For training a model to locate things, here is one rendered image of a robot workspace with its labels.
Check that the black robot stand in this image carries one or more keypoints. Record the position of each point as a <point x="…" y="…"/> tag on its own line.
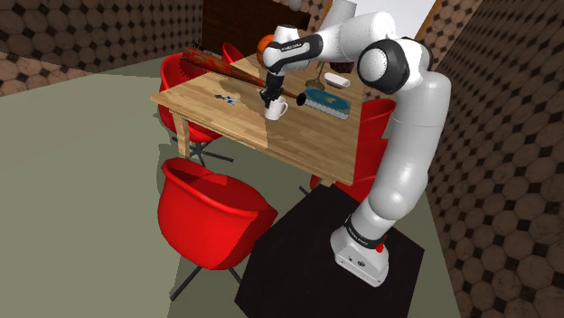
<point x="291" y="273"/>

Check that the teal book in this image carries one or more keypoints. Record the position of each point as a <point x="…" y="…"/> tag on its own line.
<point x="328" y="101"/>

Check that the dark brown cabinet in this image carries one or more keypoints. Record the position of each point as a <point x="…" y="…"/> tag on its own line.
<point x="238" y="22"/>

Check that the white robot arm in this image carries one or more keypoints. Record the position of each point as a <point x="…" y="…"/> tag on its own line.
<point x="409" y="145"/>

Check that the white mug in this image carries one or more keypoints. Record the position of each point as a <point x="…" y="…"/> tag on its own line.
<point x="275" y="110"/>

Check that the small blue object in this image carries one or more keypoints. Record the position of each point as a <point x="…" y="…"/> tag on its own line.
<point x="227" y="99"/>

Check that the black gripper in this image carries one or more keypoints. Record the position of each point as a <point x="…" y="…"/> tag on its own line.
<point x="274" y="84"/>

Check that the white oval dish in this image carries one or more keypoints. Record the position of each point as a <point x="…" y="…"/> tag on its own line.
<point x="337" y="80"/>

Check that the orange basketball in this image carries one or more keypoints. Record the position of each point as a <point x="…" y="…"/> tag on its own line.
<point x="263" y="46"/>

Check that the brown spiked baseball bat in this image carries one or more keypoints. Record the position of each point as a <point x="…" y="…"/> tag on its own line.
<point x="220" y="67"/>

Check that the light wooden table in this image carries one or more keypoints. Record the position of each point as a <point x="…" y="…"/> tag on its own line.
<point x="304" y="141"/>

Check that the dark brown bowl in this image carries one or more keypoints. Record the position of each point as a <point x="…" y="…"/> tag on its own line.
<point x="343" y="67"/>

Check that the red shell chair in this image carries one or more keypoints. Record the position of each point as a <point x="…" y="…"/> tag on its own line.
<point x="231" y="52"/>
<point x="172" y="75"/>
<point x="207" y="211"/>
<point x="372" y="127"/>

